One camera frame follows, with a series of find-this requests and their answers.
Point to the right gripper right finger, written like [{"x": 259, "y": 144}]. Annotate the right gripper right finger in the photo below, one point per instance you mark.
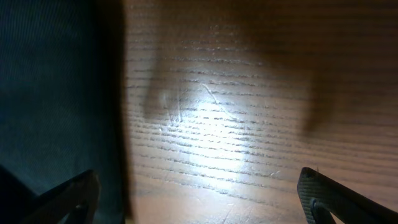
[{"x": 322, "y": 199}]

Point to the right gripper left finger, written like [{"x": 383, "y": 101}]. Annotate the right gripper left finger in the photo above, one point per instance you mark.
[{"x": 74, "y": 202}]

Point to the black polo shirt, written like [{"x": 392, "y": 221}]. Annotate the black polo shirt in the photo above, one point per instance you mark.
[{"x": 61, "y": 68}]

